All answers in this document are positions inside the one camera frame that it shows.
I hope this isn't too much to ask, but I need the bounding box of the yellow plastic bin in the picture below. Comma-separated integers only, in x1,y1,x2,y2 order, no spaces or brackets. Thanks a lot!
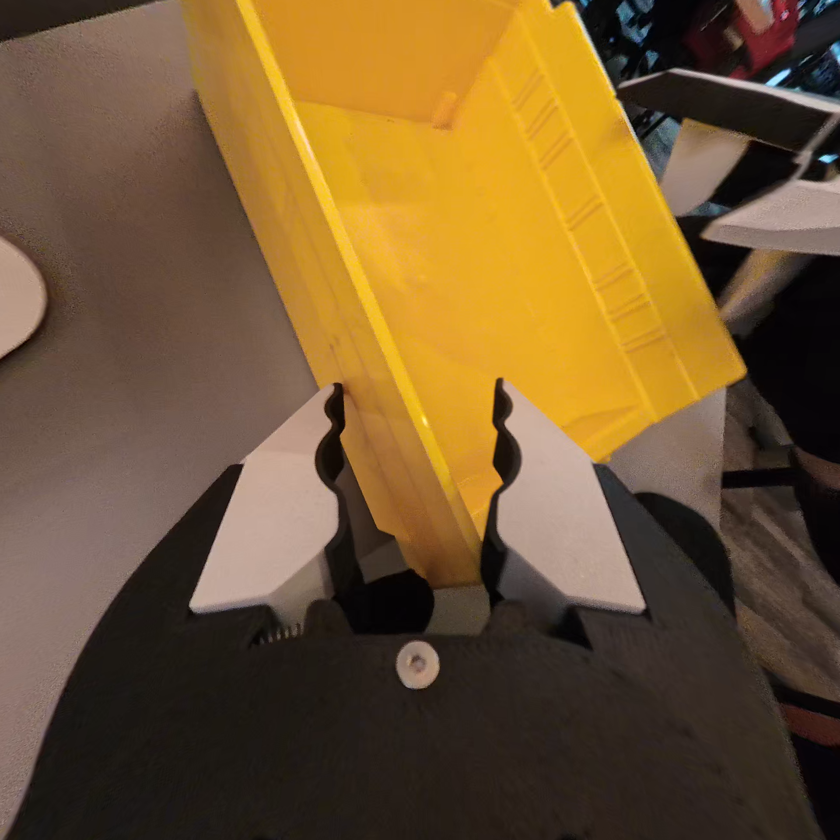
180,0,748,588

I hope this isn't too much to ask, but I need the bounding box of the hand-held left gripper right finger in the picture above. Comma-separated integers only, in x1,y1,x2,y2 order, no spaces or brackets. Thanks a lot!
481,378,648,623

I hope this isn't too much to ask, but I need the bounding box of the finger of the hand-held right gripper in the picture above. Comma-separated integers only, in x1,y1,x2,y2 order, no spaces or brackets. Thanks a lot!
701,178,840,252
617,67,840,155

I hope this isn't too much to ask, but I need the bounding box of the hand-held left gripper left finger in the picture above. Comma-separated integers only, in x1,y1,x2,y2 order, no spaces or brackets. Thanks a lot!
189,382,362,614

